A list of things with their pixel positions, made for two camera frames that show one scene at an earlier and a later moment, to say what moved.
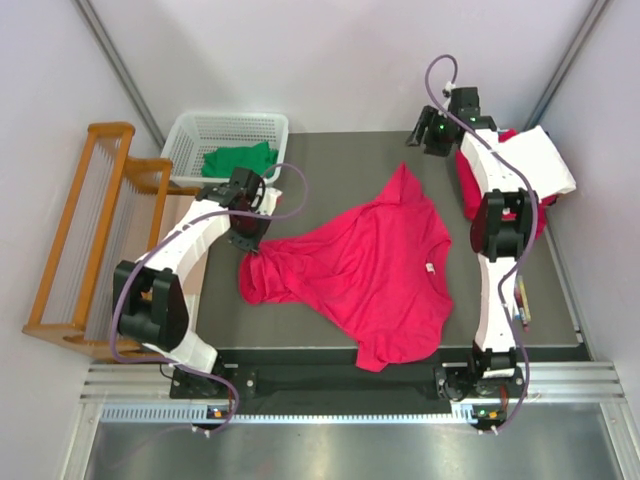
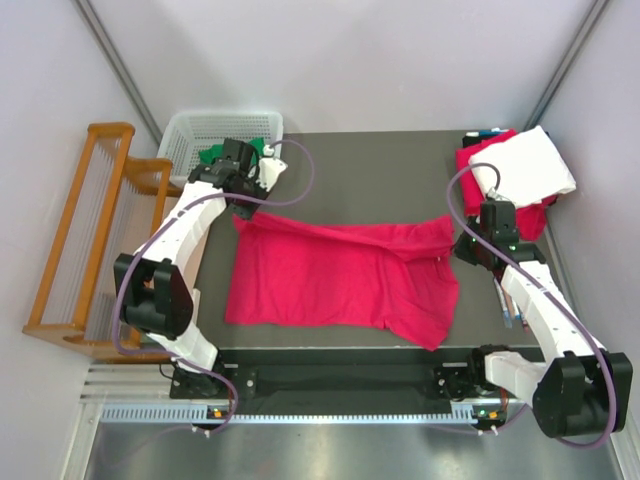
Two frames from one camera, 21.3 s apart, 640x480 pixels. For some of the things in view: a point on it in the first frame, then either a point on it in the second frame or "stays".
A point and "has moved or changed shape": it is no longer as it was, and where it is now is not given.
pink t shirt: (377, 272) has moved or changed shape
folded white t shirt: (535, 153) stays
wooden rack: (116, 218) stays
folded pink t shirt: (472, 192) stays
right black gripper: (429, 119) -> (464, 255)
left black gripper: (245, 238) -> (245, 205)
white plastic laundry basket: (191, 133) stays
